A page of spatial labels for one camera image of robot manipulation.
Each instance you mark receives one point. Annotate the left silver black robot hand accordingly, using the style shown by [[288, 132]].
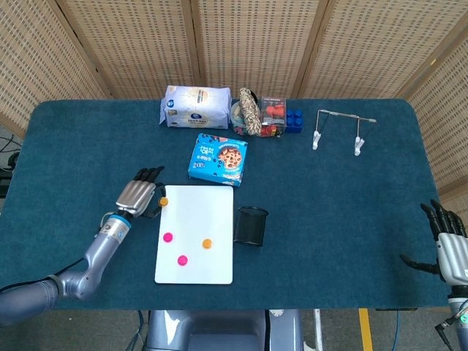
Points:
[[135, 195]]

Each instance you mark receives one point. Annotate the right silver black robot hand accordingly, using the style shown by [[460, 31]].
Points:
[[453, 252]]

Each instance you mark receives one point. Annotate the orange round magnet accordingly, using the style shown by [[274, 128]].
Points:
[[164, 202], [207, 243]]

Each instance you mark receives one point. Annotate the pink round magnet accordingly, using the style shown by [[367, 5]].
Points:
[[168, 237], [182, 260]]

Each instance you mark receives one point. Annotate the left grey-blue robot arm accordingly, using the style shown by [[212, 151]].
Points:
[[98, 252]]

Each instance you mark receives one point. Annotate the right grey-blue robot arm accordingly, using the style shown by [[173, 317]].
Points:
[[460, 314]]

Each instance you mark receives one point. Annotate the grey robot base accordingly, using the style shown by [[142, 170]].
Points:
[[219, 331]]

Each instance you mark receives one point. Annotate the white rectangular board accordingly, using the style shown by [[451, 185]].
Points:
[[204, 219]]

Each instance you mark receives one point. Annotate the blue cookie box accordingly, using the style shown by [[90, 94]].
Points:
[[215, 161]]

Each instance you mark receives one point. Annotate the white blue snack bag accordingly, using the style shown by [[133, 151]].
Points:
[[197, 108]]

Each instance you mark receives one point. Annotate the blue felt table cover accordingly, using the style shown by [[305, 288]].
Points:
[[347, 219]]

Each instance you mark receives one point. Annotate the black mesh pen holder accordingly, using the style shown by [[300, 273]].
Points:
[[250, 228]]

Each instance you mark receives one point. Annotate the clear round jar of clips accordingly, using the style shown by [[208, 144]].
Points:
[[237, 118]]

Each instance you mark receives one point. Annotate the white table leg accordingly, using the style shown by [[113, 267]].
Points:
[[318, 329]]

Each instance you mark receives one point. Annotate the clear box of red pieces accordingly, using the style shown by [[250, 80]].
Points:
[[273, 117]]

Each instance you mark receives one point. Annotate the blue building block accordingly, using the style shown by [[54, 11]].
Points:
[[294, 122]]

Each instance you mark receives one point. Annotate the woven folding screen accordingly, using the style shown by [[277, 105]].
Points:
[[256, 44]]

